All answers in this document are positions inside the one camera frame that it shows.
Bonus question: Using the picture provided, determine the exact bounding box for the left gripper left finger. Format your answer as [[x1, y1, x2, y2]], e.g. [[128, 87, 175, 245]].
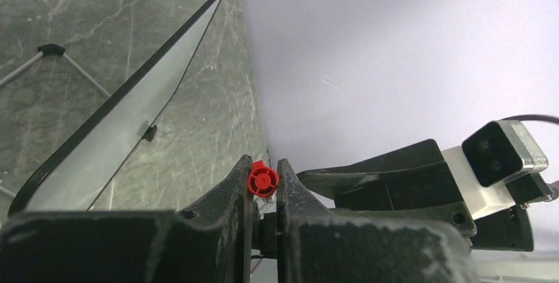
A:
[[1, 155, 252, 282]]

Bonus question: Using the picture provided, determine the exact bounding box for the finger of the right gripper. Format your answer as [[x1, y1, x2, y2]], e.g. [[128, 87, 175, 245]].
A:
[[297, 139, 444, 199]]

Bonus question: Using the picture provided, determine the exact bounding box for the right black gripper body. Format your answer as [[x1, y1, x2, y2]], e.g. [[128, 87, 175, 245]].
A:
[[332, 172, 535, 251]]

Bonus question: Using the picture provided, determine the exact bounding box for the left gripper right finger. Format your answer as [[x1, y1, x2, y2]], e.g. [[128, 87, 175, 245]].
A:
[[277, 159, 479, 282]]

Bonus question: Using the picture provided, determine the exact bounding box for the red marker cap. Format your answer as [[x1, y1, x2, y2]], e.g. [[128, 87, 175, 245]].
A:
[[247, 160, 280, 199]]

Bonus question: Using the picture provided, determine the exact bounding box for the black framed whiteboard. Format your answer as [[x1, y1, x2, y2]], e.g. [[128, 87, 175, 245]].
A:
[[7, 0, 221, 216]]

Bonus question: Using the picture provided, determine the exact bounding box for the white red marker pen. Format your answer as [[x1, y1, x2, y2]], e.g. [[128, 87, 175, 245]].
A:
[[254, 195, 276, 219]]

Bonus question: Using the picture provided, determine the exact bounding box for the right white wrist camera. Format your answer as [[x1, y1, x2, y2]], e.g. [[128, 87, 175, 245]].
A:
[[442, 120, 548, 220]]

